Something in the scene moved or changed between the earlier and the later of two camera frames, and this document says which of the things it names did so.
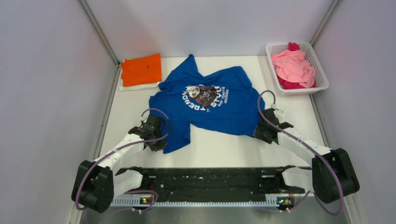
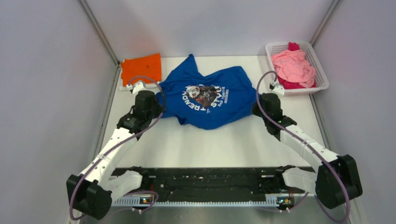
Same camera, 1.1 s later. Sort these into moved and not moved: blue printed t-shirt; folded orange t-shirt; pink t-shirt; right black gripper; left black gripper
Moved: right black gripper; blue printed t-shirt; left black gripper
Not moved: pink t-shirt; folded orange t-shirt
